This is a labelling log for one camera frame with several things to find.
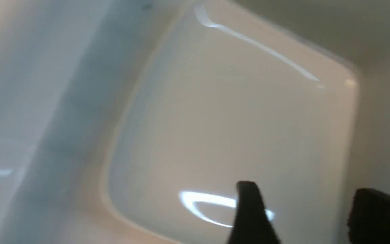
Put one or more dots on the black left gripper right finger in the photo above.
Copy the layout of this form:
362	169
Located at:
369	218

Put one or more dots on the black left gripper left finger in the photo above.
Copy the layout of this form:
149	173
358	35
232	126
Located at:
251	224

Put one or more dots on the large white square plate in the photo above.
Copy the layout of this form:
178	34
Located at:
228	97

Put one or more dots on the large white plastic tub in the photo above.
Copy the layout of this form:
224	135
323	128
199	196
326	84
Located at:
69	67

